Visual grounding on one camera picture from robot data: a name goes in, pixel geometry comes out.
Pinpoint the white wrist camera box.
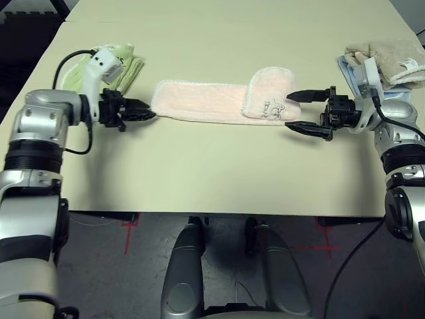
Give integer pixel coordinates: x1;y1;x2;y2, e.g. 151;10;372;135
351;56;386;134
81;47;124;122

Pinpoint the dark framed side table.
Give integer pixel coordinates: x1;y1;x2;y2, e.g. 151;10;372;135
48;0;72;23

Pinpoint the grey robot leg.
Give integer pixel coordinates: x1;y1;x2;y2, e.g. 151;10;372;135
161;215;209;319
244;217;313;319

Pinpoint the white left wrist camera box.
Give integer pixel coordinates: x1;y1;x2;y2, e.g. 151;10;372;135
81;47;124;122

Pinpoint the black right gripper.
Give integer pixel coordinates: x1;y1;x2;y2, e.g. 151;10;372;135
284;85;361;142

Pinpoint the grey robot waist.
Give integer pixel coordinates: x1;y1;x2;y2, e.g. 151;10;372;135
202;307;313;319

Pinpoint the grey left robot leg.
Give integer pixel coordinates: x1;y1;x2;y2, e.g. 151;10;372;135
161;215;209;319

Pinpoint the green folded towel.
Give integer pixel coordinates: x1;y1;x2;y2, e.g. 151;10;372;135
59;43;146;98

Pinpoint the light blue folded towel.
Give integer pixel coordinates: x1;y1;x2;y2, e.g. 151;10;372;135
337;55;413;101

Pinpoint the beige folded towel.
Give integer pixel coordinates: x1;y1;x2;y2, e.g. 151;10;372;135
343;39;425;92

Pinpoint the black left wrist camera cable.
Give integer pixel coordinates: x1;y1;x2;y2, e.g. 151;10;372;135
52;49;98;156

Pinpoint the pink ribbed towel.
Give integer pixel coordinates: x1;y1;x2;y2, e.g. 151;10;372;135
151;66;302;127

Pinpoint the grey right robot leg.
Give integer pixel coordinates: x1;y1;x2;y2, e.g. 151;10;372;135
244;217;313;319

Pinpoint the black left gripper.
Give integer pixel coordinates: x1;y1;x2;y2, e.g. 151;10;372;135
98;88;157;132

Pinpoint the black foam floor mat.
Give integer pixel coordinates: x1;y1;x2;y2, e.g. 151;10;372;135
0;11;66;111

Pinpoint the thin white floor wire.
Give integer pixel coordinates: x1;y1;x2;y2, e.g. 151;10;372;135
233;280;264;308

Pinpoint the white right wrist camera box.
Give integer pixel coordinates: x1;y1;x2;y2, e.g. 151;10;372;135
351;56;386;134

